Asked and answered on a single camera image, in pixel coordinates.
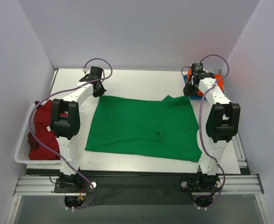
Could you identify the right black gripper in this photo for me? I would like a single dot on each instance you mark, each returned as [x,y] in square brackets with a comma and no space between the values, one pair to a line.
[189,88]

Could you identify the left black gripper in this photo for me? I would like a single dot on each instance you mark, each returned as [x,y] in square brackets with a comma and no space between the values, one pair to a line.
[99,88]

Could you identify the green t-shirt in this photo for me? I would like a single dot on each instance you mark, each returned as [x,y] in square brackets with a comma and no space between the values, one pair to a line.
[164,129]

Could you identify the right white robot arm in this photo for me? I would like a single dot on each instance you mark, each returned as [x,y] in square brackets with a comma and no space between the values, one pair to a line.
[218,116]

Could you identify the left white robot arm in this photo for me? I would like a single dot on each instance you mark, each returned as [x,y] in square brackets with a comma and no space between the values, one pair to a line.
[65,124]

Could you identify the folded blue t-shirt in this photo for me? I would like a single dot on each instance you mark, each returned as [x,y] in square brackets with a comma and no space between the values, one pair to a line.
[194,96]

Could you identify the folded orange t-shirt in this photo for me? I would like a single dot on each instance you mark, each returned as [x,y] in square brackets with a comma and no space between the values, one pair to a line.
[218,79]

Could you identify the dark red t-shirt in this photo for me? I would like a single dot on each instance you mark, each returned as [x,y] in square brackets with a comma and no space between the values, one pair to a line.
[44,134]

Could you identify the white plastic basket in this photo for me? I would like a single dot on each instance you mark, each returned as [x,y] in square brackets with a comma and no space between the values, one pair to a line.
[22,149]

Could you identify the aluminium frame rail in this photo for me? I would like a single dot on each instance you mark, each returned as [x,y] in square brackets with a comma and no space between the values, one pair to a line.
[44,186]

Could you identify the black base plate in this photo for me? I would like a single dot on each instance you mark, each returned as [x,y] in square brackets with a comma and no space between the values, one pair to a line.
[200,191]

